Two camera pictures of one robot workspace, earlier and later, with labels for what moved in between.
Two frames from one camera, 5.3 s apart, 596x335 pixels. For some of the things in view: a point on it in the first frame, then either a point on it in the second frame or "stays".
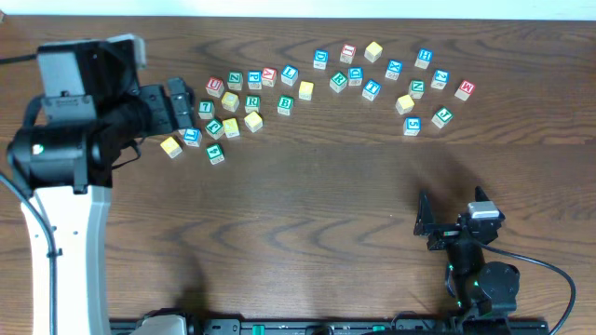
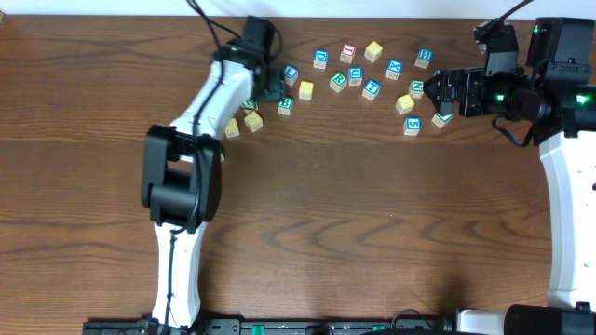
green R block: (252, 103) stays
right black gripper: (426, 225) to (477, 81)
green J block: (442, 117) stays
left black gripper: (164, 108) to (271, 87)
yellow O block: (305, 90) stays
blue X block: (395, 68) stays
